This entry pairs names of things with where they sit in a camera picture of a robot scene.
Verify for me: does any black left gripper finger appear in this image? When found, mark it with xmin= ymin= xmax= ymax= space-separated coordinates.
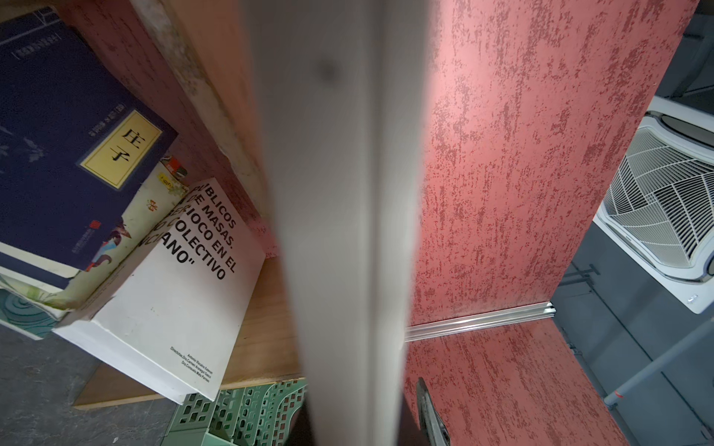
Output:
xmin=416 ymin=377 xmax=451 ymax=446

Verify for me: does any silver laptop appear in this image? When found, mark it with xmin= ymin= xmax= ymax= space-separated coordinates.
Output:
xmin=244 ymin=1 xmax=429 ymax=445

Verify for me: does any green plastic file organizer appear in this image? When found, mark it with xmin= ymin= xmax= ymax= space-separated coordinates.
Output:
xmin=162 ymin=378 xmax=307 ymax=446

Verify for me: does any white paperback book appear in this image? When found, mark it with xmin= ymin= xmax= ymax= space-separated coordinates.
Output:
xmin=55 ymin=178 xmax=266 ymax=403

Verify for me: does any white ceiling air vent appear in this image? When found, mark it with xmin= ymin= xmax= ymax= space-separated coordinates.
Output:
xmin=593 ymin=97 xmax=713 ymax=314

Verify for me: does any colourful illustrated book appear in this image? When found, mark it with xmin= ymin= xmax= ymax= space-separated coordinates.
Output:
xmin=1 ymin=163 xmax=188 ymax=340

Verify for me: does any wooden shelf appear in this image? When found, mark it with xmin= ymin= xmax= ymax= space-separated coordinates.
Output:
xmin=59 ymin=1 xmax=300 ymax=409

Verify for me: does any navy blue book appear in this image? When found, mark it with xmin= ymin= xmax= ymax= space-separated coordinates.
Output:
xmin=1 ymin=7 xmax=177 ymax=294

